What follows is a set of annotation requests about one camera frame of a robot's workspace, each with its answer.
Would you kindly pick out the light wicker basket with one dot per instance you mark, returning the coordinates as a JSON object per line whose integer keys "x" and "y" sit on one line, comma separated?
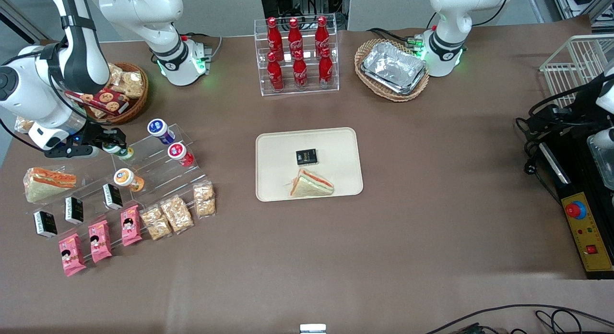
{"x": 383, "y": 96}

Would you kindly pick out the red emergency stop button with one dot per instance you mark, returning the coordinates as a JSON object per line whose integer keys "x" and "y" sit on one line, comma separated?
{"x": 575, "y": 209}

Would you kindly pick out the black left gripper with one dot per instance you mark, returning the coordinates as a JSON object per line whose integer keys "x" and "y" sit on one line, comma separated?
{"x": 585, "y": 102}

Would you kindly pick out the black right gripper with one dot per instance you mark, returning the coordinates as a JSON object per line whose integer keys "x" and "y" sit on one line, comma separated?
{"x": 94, "y": 135}

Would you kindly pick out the clear rice cracker bag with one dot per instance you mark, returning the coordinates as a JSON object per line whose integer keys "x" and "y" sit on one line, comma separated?
{"x": 115, "y": 72}
{"x": 176, "y": 214}
{"x": 156, "y": 223}
{"x": 204, "y": 199}
{"x": 133, "y": 84}
{"x": 24, "y": 124}

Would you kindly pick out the stacked aluminium foil trays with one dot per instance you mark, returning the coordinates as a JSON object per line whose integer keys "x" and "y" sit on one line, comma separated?
{"x": 393, "y": 67}

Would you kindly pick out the clear plastic container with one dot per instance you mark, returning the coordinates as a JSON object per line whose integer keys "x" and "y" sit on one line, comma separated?
{"x": 603, "y": 166}

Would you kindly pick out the red gum bottle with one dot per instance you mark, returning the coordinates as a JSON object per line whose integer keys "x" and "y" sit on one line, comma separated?
{"x": 180, "y": 154}

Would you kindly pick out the wrapped triangle sandwich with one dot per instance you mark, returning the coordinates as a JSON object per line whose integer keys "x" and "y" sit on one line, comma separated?
{"x": 311, "y": 185}
{"x": 48, "y": 183}

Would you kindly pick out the clear acrylic stepped stand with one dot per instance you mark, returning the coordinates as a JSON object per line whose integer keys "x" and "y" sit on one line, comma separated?
{"x": 158, "y": 173}

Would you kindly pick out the orange gum bottle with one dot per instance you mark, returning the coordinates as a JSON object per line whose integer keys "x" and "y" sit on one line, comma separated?
{"x": 127, "y": 179}

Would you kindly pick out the clear acrylic bottle rack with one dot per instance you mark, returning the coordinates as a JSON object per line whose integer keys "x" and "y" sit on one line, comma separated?
{"x": 309, "y": 91}

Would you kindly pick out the small black carton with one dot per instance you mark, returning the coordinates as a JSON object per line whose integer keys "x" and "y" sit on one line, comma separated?
{"x": 45, "y": 224}
{"x": 306, "y": 157}
{"x": 74, "y": 210}
{"x": 113, "y": 196}

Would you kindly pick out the blue gum bottle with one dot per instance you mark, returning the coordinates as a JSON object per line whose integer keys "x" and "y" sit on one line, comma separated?
{"x": 159, "y": 130}

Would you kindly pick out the green gum bottle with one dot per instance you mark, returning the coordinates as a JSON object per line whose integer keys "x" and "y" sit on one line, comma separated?
{"x": 125, "y": 154}

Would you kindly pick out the black yellow control box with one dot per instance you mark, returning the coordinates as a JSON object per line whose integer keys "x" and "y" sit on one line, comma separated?
{"x": 583, "y": 247}

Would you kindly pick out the cream serving tray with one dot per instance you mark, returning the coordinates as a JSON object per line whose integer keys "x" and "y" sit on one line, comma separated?
{"x": 340, "y": 147}

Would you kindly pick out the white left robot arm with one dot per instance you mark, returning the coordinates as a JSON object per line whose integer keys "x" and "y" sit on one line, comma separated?
{"x": 448, "y": 31}

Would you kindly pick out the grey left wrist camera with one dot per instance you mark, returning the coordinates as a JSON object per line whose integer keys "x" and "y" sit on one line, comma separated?
{"x": 605, "y": 138}

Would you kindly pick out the pink snack packet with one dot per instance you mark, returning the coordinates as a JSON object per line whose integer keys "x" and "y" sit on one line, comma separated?
{"x": 72, "y": 255}
{"x": 131, "y": 226}
{"x": 100, "y": 241}

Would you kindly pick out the dark brown wicker basket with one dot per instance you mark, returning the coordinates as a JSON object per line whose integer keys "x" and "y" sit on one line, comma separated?
{"x": 136, "y": 106}

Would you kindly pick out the red cola bottle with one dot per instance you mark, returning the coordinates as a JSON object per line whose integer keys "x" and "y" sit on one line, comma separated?
{"x": 300, "y": 72}
{"x": 275, "y": 36}
{"x": 295, "y": 36}
{"x": 275, "y": 75}
{"x": 322, "y": 35}
{"x": 325, "y": 70}

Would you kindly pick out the red cookie box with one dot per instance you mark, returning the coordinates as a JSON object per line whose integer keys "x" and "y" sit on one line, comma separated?
{"x": 110, "y": 101}

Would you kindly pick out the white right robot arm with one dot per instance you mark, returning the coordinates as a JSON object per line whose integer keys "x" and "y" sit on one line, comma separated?
{"x": 76, "y": 46}

